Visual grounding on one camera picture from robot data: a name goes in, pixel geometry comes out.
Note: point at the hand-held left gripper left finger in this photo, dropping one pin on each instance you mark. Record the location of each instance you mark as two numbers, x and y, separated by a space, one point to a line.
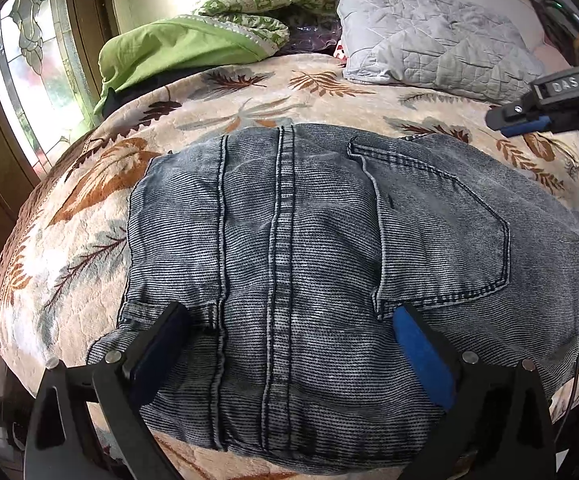
158 356

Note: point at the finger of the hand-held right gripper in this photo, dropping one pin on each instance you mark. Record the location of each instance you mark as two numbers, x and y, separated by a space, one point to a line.
517 120

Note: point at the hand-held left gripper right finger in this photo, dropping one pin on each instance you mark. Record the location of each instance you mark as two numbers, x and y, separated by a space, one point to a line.
422 356

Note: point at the grey-blue denim pants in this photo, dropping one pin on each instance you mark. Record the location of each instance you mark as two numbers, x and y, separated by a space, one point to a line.
319 260

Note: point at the grey quilted pillow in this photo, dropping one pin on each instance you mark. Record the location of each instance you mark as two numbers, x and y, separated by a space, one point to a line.
434 40

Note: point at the leaf printed beige blanket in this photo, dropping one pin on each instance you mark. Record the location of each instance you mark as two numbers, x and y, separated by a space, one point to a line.
94 200

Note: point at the purple dark cloth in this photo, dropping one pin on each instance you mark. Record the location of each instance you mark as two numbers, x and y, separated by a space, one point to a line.
314 35

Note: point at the green patterned cloth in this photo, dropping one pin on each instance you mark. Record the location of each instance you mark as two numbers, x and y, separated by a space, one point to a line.
264 2

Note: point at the plain green pillow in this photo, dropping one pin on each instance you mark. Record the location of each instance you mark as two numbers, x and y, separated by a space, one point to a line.
169 47

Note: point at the patterned glass window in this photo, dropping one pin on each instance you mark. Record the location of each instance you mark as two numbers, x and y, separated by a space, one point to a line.
29 55

